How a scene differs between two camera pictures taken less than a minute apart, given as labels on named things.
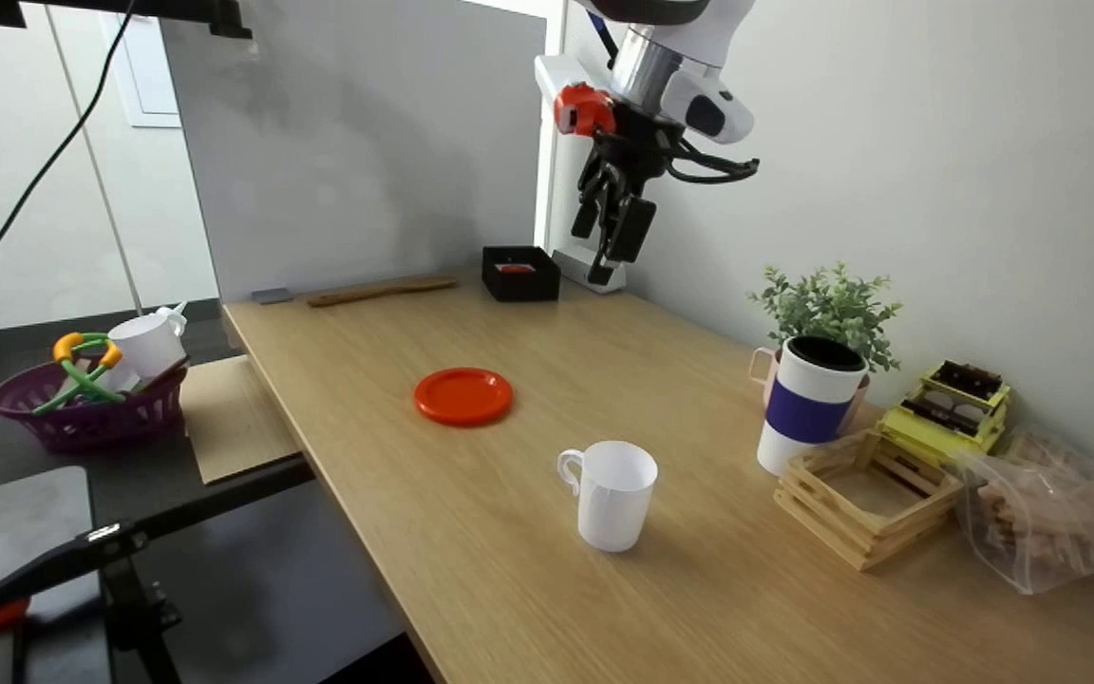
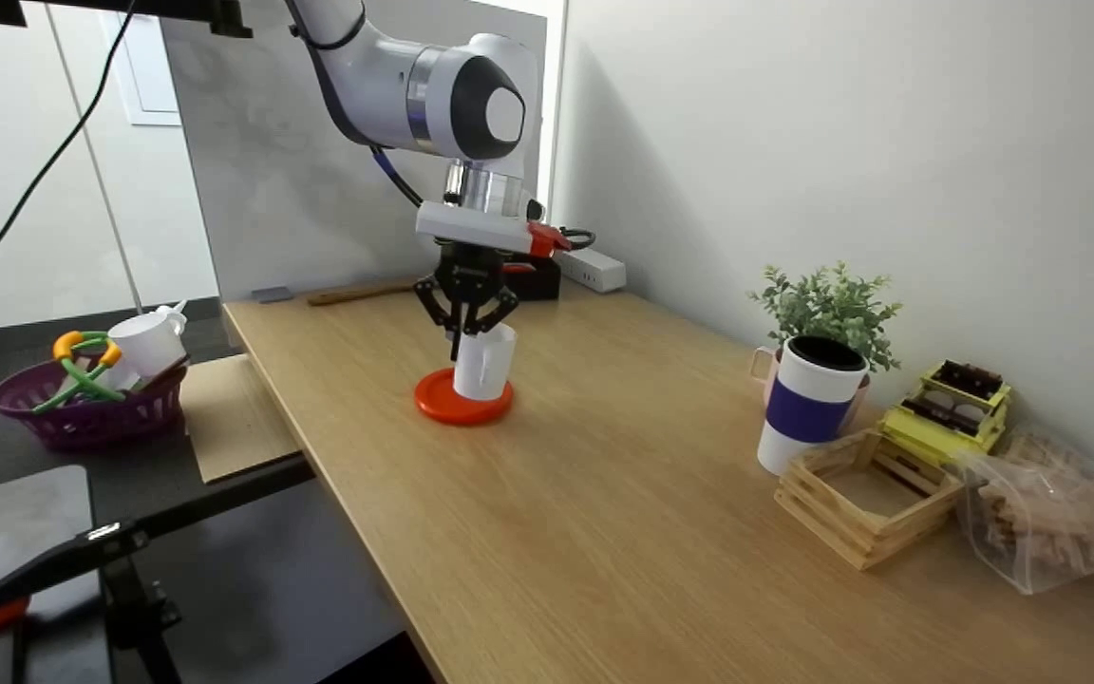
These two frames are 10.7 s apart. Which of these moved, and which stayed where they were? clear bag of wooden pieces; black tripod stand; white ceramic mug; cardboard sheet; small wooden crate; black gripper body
Moved: black gripper body; white ceramic mug
Stayed: clear bag of wooden pieces; small wooden crate; cardboard sheet; black tripod stand
